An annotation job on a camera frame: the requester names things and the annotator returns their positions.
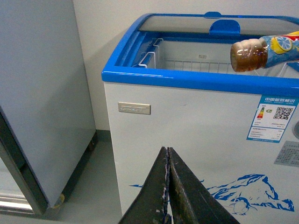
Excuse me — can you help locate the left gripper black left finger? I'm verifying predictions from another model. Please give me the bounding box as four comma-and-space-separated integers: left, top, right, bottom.
119, 147, 172, 224

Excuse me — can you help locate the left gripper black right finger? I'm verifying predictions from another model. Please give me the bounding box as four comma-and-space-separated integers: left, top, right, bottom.
168, 147, 239, 224

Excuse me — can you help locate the iced tea bottle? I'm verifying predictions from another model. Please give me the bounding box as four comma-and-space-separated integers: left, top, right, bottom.
230, 31, 299, 72

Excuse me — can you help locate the sliding glass freezer lid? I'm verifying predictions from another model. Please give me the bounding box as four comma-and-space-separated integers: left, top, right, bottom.
139, 14, 299, 36

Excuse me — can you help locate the beige cabinet caster wheel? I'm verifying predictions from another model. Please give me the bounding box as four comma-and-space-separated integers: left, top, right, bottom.
51, 193, 65, 209

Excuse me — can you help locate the silver brand nameplate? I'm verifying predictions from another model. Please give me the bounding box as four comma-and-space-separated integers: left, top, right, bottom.
118, 102, 151, 115

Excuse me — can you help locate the grey info sticker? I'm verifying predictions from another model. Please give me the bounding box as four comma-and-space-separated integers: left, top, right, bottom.
274, 141, 299, 167

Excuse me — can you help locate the energy efficiency label sticker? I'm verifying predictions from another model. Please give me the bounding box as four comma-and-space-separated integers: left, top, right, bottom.
247, 95, 299, 143

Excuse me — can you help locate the white chest freezer blue rim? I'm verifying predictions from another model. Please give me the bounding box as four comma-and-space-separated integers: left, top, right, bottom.
101, 12, 299, 224

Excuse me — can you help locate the white wire freezer basket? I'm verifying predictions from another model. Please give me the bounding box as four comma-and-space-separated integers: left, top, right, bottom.
135, 38, 299, 78

